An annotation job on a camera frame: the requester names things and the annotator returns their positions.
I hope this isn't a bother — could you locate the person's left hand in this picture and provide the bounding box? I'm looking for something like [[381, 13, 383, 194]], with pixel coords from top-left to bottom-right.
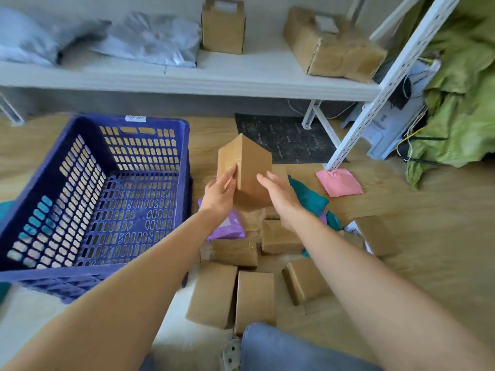
[[199, 164, 237, 225]]

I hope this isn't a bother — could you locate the person's right hand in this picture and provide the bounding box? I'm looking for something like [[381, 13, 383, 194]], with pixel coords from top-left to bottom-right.
[[256, 171, 307, 229]]

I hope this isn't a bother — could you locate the tall taped brown carton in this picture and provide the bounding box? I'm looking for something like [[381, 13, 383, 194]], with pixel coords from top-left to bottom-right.
[[217, 133, 274, 213]]

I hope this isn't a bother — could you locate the person's right forearm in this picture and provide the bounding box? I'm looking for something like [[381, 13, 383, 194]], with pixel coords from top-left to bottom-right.
[[284, 210, 495, 371]]

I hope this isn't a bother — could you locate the person's left forearm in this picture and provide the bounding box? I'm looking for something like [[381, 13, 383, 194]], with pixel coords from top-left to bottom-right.
[[0, 209, 229, 371]]

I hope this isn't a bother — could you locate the purple mailer bag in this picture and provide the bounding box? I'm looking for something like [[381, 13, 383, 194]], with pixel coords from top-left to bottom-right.
[[197, 198, 246, 242]]

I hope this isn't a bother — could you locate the teal mailer bag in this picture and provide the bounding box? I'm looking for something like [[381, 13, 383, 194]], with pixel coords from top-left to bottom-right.
[[287, 175, 343, 258], [0, 200, 17, 229]]

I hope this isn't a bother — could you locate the dark grey floor mat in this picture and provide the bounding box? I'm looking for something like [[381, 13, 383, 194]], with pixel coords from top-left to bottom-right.
[[234, 113, 349, 165]]

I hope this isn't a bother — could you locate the pink mailer bag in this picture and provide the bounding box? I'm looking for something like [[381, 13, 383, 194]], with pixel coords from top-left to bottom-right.
[[316, 168, 364, 198]]

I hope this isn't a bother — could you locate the white metal shelf rack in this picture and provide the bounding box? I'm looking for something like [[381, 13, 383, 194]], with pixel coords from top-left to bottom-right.
[[0, 0, 463, 172]]

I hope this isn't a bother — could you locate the pile of brown cardboard boxes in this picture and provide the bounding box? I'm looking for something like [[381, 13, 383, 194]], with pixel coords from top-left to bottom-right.
[[186, 164, 401, 336]]

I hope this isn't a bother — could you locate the blue plastic slotted crate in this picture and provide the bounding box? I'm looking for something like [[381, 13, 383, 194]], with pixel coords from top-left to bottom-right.
[[0, 114, 193, 305]]

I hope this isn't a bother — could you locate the white plastic object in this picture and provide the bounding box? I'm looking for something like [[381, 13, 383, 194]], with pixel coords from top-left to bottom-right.
[[342, 57, 442, 161]]

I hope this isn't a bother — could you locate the large taped cardboard parcel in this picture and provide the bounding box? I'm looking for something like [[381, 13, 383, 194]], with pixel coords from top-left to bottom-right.
[[283, 6, 388, 84]]

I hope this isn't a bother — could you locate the grey mailer bag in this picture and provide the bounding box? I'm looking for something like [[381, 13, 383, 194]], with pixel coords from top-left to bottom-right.
[[88, 11, 202, 68], [0, 7, 112, 67]]

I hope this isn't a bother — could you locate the person's blue jeans leg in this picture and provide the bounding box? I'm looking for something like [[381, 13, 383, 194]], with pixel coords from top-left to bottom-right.
[[139, 322, 384, 371]]

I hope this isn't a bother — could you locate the white perforated clog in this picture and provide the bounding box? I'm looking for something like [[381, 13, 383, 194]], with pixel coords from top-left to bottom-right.
[[221, 338, 243, 371]]

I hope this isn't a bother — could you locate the white fluffy rug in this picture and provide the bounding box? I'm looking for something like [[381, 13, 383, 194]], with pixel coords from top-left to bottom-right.
[[0, 284, 236, 371]]

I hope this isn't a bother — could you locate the green cloth sack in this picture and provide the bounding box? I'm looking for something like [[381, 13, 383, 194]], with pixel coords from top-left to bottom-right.
[[394, 0, 495, 188]]

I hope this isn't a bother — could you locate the white cable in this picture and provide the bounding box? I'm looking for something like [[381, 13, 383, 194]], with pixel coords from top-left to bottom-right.
[[286, 99, 357, 121]]

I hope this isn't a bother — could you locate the yellow cable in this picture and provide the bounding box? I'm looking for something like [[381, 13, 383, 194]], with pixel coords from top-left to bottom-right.
[[395, 125, 427, 159]]

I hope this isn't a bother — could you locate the cardboard box with handle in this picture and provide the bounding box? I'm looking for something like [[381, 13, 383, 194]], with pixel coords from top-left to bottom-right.
[[201, 0, 246, 55]]

